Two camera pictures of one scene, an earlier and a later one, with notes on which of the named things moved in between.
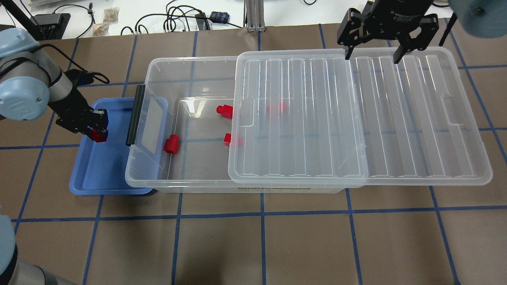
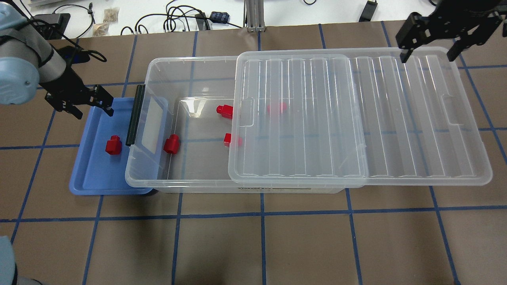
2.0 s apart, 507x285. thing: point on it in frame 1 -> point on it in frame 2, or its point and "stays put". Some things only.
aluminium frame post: x=254 y=17 stays put
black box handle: x=134 y=116 stays put
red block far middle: x=225 y=110 stays put
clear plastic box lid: x=312 y=118 stays put
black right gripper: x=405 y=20 -> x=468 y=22
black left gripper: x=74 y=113 -> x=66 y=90
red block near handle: x=171 y=145 stays put
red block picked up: x=96 y=136 -> x=113 y=146
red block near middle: x=227 y=139 stays put
